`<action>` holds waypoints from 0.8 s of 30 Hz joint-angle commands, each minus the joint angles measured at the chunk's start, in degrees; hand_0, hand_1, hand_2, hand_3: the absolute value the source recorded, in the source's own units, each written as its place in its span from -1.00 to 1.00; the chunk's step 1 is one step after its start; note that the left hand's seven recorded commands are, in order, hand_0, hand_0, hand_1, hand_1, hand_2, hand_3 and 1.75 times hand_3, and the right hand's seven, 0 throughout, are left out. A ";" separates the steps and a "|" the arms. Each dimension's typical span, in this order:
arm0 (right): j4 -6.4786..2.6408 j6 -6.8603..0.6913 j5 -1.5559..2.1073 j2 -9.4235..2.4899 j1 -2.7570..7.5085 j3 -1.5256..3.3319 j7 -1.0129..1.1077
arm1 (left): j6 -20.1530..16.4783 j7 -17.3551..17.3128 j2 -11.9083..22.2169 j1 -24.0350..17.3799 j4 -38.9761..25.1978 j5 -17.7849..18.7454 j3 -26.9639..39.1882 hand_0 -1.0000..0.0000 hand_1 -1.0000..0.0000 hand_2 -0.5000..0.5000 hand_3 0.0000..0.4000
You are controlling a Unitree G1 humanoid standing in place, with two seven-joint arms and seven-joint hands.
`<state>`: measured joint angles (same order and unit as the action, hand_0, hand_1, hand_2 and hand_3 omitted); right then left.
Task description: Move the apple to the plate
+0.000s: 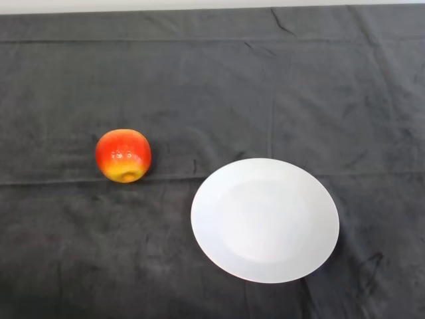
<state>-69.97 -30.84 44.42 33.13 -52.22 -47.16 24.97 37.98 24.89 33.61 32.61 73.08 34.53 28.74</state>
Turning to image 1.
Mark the white round plate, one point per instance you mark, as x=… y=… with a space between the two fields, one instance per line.
x=265 y=221

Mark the black cloth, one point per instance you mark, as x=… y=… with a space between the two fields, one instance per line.
x=212 y=83

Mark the red yellow apple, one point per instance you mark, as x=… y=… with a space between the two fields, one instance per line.
x=123 y=151

